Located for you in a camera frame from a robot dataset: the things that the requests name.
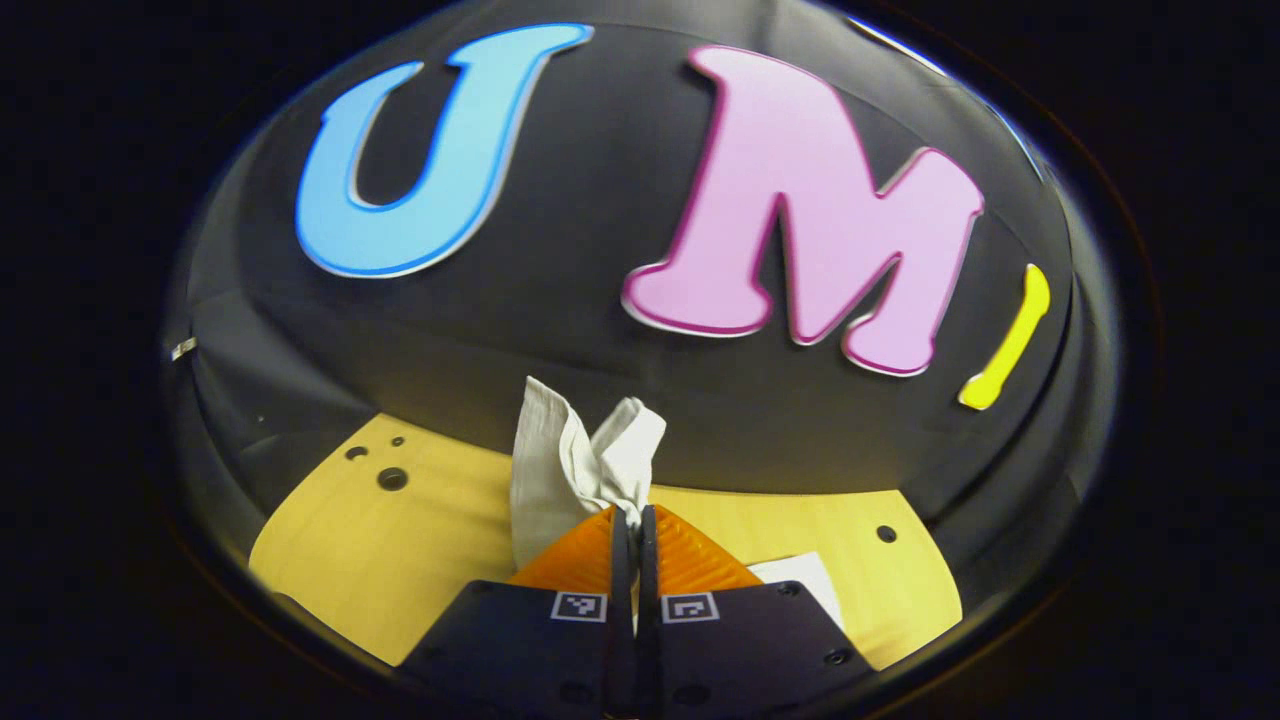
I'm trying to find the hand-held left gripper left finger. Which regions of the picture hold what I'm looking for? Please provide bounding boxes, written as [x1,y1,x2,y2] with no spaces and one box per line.
[398,505,637,720]

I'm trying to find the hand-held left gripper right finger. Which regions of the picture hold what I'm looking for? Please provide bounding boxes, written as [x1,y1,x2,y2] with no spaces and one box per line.
[638,504,878,720]

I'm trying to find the white jeans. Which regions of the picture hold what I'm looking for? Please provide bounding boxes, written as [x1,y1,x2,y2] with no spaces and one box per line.
[510,377,846,631]

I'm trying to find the black backdrop cloth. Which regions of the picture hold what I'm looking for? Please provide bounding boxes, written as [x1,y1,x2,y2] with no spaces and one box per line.
[165,0,1121,601]

